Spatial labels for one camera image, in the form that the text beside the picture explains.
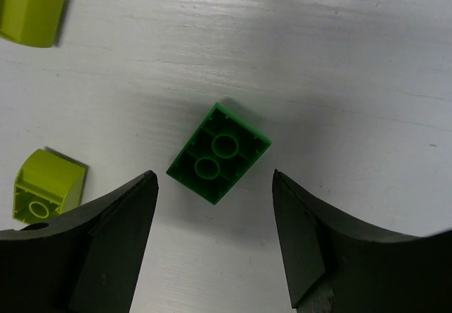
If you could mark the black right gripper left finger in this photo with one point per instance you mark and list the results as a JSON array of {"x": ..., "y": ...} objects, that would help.
[{"x": 85, "y": 260}]

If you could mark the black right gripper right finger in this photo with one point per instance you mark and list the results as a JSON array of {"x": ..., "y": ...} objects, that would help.
[{"x": 335, "y": 262}]

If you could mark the lime lego brick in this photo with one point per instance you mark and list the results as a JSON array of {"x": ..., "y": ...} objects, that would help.
[
  {"x": 33, "y": 23},
  {"x": 47, "y": 185}
]

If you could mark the green square lego brick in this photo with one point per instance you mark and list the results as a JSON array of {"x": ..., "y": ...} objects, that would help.
[{"x": 218, "y": 154}]

